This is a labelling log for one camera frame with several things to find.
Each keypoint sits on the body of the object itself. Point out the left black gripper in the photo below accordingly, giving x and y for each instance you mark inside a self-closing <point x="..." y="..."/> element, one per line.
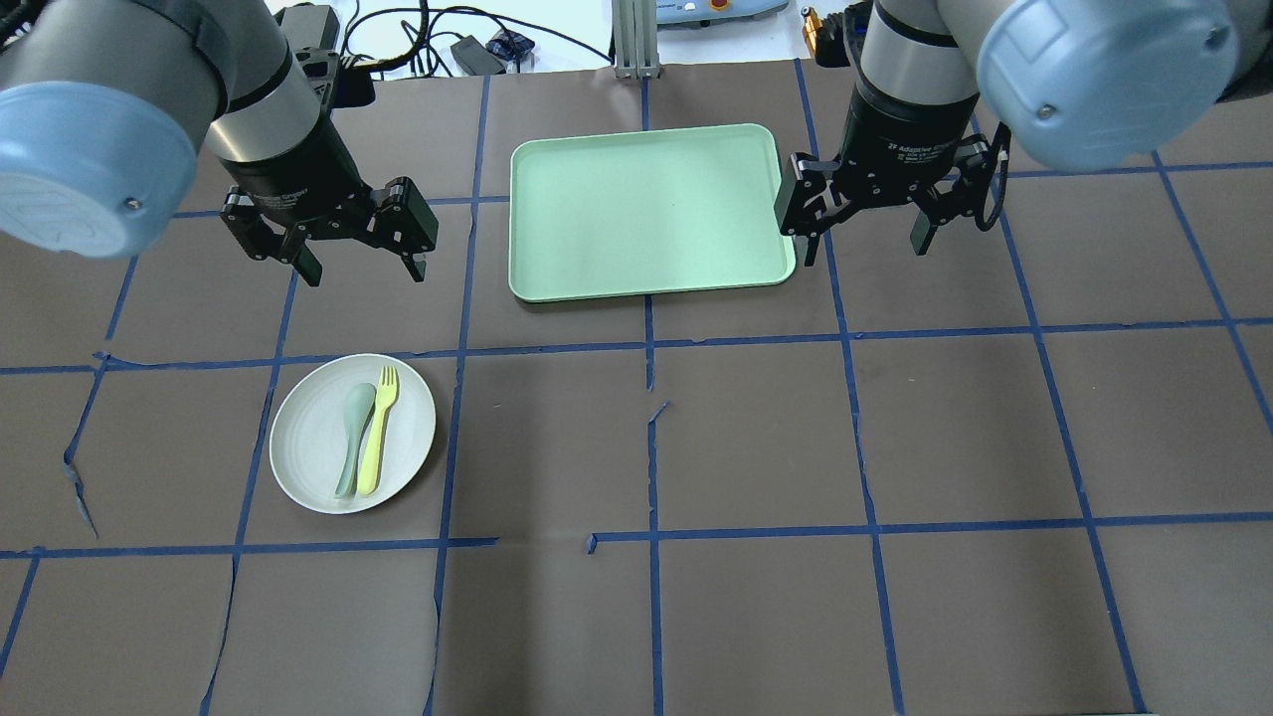
<point x="291" y="178"/>

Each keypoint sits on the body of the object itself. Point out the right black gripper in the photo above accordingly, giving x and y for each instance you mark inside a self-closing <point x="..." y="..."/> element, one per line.
<point x="898" y="140"/>

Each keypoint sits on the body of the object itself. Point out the white round plate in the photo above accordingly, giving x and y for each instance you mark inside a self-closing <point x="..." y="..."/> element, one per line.
<point x="309" y="440"/>

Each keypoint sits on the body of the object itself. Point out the yellow plastic fork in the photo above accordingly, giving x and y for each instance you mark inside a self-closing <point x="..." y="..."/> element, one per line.
<point x="387" y="394"/>

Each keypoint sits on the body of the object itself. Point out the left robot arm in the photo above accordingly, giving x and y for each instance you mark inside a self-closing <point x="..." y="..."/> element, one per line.
<point x="106" y="104"/>

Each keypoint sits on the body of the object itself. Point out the green plastic spoon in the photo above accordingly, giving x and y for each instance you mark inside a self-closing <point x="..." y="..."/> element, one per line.
<point x="356" y="412"/>

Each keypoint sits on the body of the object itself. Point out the black power adapter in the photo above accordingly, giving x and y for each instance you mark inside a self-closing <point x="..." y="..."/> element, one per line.
<point x="474" y="59"/>

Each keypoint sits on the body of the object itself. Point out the light green tray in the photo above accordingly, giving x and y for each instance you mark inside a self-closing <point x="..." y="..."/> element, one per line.
<point x="647" y="212"/>

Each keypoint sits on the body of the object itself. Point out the aluminium frame post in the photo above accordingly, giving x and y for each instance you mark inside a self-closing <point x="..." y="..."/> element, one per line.
<point x="633" y="32"/>

